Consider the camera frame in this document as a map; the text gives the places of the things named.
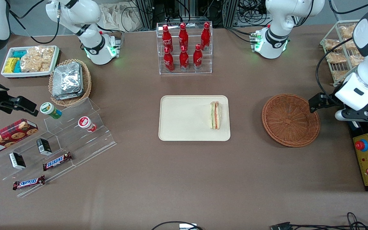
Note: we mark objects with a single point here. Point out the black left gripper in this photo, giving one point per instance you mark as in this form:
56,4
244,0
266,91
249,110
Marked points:
330,99

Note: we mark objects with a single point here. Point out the triangular sandwich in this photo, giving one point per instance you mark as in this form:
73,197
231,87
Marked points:
215,116

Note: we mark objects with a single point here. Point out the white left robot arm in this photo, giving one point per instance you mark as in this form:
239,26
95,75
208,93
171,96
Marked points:
278,19

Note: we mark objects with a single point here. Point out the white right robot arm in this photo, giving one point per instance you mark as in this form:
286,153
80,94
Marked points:
75,16

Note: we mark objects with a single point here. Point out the white rectangular snack tray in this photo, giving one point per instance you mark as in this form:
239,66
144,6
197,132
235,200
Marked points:
27,74

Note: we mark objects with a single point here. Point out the brown wicker basket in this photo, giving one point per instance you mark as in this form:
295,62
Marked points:
291,121

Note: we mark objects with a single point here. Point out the light tan wicker basket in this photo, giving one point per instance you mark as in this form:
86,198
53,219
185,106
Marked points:
86,83

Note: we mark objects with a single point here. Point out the beige plastic tray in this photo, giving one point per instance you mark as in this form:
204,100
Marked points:
184,118

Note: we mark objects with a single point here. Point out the clear bag of snacks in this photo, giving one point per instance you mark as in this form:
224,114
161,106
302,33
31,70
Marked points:
340,75
357,60
351,45
335,57
332,44
347,31

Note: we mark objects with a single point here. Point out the red tartan cookie box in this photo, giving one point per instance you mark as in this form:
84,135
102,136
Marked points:
8,137

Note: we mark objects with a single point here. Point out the green lid snack cup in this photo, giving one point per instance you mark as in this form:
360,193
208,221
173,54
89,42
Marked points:
49,110

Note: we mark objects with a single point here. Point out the teal snack packet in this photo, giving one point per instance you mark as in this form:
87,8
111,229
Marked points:
17,67
20,53

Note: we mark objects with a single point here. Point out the yellow snack packet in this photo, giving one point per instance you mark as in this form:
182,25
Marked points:
11,65

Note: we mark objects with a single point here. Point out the small black box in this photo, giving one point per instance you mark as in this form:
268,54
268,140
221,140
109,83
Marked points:
44,147
17,160

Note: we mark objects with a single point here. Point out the clear bag of crackers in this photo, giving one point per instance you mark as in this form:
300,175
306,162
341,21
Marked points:
37,59

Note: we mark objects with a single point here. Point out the silver foil packet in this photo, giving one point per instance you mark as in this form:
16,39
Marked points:
67,78
67,95

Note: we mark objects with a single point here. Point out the red emergency stop button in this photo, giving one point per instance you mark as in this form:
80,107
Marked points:
361,145

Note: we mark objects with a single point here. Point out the brown Snickers bar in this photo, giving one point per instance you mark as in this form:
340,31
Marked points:
29,182
57,161

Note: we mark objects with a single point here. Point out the red lid snack cup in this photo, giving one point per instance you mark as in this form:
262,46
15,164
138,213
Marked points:
86,123

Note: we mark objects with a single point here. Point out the clear acrylic step display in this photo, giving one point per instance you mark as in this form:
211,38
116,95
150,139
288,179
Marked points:
85,150

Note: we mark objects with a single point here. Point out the red cola bottle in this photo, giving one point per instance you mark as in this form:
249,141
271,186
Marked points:
197,58
184,60
183,36
205,35
168,60
167,38

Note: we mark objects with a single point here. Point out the clear acrylic bottle rack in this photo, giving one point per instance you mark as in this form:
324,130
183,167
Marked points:
185,72

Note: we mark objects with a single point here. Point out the white plug adapter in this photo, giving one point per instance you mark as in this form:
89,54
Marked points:
187,226

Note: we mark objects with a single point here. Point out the aluminium frame post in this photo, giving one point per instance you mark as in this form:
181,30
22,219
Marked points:
230,12
144,12

